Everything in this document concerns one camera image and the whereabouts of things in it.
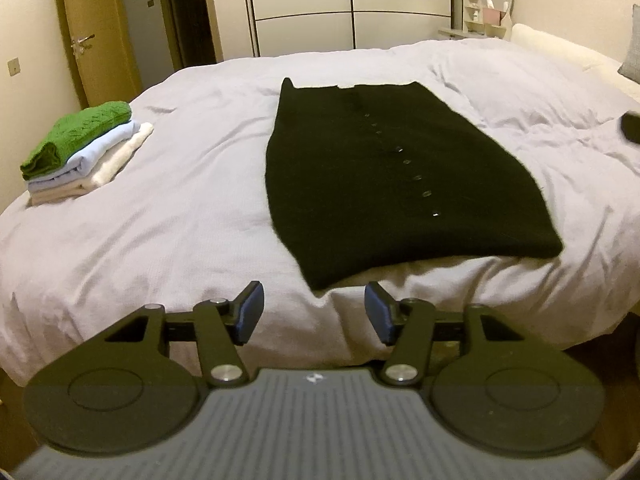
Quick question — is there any grey checked cushion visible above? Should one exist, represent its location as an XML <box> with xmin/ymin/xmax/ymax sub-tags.
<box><xmin>618</xmin><ymin>35</ymin><xmax>640</xmax><ymax>82</ymax></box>

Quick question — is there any white panelled wardrobe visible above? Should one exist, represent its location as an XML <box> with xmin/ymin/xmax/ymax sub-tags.
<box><xmin>240</xmin><ymin>0</ymin><xmax>464</xmax><ymax>59</ymax></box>

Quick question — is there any black knit cardigan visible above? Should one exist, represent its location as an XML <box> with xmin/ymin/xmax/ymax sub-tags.
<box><xmin>264</xmin><ymin>77</ymin><xmax>565</xmax><ymax>291</ymax></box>

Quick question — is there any cream folded garment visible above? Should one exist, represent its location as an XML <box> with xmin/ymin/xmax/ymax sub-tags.
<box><xmin>29</xmin><ymin>122</ymin><xmax>155</xmax><ymax>206</ymax></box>

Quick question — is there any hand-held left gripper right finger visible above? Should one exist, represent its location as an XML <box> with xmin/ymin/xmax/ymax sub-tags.
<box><xmin>364</xmin><ymin>281</ymin><xmax>527</xmax><ymax>387</ymax></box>

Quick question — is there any tiered desk organizer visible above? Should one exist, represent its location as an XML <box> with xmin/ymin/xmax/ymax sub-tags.
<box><xmin>462</xmin><ymin>0</ymin><xmax>484</xmax><ymax>32</ymax></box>

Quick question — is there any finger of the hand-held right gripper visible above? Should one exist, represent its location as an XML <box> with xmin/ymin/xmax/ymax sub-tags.
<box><xmin>619</xmin><ymin>112</ymin><xmax>640</xmax><ymax>145</ymax></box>

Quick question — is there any white pillow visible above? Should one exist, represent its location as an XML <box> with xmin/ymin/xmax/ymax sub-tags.
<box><xmin>510</xmin><ymin>23</ymin><xmax>640</xmax><ymax>95</ymax></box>

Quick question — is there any light blue folded garment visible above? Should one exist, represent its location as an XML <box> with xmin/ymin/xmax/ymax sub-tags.
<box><xmin>27</xmin><ymin>120</ymin><xmax>142</xmax><ymax>187</ymax></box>

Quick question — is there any white vanity table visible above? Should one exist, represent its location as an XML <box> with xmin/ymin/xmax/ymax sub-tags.
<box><xmin>438</xmin><ymin>22</ymin><xmax>512</xmax><ymax>42</ymax></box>

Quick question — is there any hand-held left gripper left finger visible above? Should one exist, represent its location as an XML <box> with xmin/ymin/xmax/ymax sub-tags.
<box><xmin>102</xmin><ymin>281</ymin><xmax>266</xmax><ymax>389</ymax></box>

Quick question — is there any pale grey duvet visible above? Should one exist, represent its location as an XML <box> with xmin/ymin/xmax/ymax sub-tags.
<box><xmin>0</xmin><ymin>37</ymin><xmax>640</xmax><ymax>387</ymax></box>

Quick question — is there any pink tissue box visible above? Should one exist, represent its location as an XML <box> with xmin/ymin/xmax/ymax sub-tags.
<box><xmin>482</xmin><ymin>0</ymin><xmax>510</xmax><ymax>26</ymax></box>

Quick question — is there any wooden door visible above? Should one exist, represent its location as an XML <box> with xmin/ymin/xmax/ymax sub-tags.
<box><xmin>59</xmin><ymin>0</ymin><xmax>144</xmax><ymax>107</ymax></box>

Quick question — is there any green folded knit sweater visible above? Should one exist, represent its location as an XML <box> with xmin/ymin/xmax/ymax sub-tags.
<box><xmin>20</xmin><ymin>101</ymin><xmax>132</xmax><ymax>181</ymax></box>

